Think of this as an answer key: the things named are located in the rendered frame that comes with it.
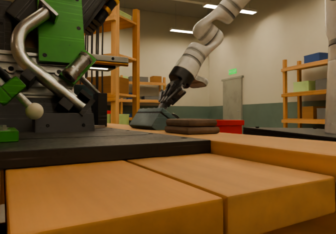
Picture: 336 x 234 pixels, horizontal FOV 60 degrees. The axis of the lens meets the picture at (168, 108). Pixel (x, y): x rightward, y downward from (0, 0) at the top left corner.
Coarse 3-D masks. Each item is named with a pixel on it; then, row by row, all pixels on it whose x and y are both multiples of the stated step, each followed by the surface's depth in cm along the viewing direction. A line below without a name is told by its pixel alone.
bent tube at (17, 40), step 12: (36, 12) 71; (48, 12) 72; (24, 24) 68; (36, 24) 70; (12, 36) 67; (24, 36) 68; (12, 48) 66; (24, 48) 67; (24, 60) 66; (36, 72) 67; (48, 84) 67; (60, 84) 68; (60, 96) 68; (72, 96) 69
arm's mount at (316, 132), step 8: (248, 128) 63; (256, 128) 61; (264, 128) 62; (272, 128) 63; (280, 128) 65; (288, 128) 66; (296, 128) 68; (304, 128) 70; (312, 128) 72; (280, 136) 55; (288, 136) 54; (296, 136) 52; (304, 136) 51; (312, 136) 49; (320, 136) 48; (328, 136) 47
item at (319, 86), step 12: (312, 60) 596; (324, 60) 562; (300, 72) 682; (300, 84) 626; (312, 84) 613; (324, 84) 574; (288, 96) 650; (300, 96) 680; (300, 108) 680; (312, 108) 600; (324, 108) 569; (288, 120) 647; (300, 120) 615; (312, 120) 587; (324, 120) 561
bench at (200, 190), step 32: (128, 160) 38; (160, 160) 37; (192, 160) 37; (224, 160) 37; (0, 192) 57; (32, 192) 22; (64, 192) 22; (96, 192) 22; (128, 192) 22; (160, 192) 22; (192, 192) 22; (224, 192) 22; (256, 192) 23; (288, 192) 24; (320, 192) 27; (0, 224) 26; (32, 224) 16; (64, 224) 16; (96, 224) 16; (128, 224) 17; (160, 224) 18; (192, 224) 19; (224, 224) 21; (256, 224) 23; (288, 224) 24
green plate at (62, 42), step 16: (48, 0) 77; (64, 0) 79; (80, 0) 81; (64, 16) 78; (80, 16) 80; (48, 32) 74; (64, 32) 76; (80, 32) 78; (48, 48) 73; (64, 48) 75; (80, 48) 77
